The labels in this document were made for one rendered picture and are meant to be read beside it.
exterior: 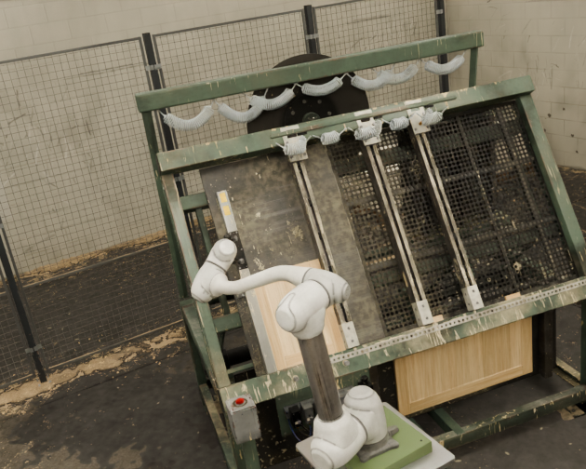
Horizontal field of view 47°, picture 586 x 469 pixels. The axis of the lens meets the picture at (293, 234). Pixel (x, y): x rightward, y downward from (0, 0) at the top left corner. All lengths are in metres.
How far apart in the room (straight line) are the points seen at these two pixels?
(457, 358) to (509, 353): 0.36
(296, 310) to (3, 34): 5.86
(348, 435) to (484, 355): 1.60
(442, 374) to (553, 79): 5.57
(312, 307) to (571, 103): 6.74
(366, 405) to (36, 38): 5.92
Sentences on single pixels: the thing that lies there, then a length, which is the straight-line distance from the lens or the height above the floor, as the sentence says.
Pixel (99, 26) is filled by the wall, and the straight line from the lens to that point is 7.91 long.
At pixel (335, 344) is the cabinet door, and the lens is 3.44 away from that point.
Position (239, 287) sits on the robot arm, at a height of 1.53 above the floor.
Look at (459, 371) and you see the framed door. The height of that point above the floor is 0.42.
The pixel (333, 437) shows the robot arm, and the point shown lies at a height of 1.02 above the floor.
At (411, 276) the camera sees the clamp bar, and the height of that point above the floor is 1.14.
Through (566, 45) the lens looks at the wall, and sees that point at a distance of 8.76.
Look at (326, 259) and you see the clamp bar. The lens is 3.46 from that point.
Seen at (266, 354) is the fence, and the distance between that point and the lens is 3.34.
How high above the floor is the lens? 2.68
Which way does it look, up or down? 21 degrees down
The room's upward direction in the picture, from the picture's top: 9 degrees counter-clockwise
